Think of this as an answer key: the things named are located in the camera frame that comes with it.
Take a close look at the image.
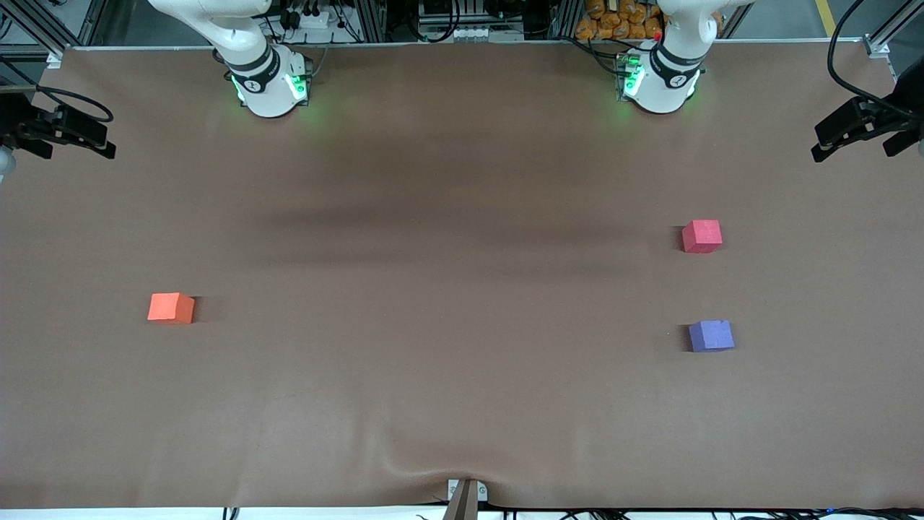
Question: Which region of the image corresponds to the silver table edge rail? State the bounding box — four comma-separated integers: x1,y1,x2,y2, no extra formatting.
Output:
64,38,867,51

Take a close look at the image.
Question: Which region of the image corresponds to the purple foam block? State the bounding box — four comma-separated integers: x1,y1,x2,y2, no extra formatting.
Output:
688,320,736,353

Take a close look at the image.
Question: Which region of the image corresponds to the brown table mat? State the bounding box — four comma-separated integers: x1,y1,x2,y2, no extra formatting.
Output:
0,40,924,511

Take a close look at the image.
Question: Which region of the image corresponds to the white power strip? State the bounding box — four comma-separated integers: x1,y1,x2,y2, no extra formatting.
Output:
278,6,331,31

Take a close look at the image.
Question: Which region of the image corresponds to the red foam block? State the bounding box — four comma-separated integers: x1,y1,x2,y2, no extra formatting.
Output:
681,220,723,254

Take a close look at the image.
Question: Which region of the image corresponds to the metal table clamp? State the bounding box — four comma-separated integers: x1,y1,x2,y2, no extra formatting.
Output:
442,478,489,520

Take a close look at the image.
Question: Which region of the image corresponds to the white connector strip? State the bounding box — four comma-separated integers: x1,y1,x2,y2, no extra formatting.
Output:
426,25,526,43

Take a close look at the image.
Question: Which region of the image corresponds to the orange foam block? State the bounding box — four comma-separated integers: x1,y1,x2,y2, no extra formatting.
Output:
147,292,196,325

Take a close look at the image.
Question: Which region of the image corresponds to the bag of orange items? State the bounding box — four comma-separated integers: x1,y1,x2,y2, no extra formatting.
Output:
575,0,666,41

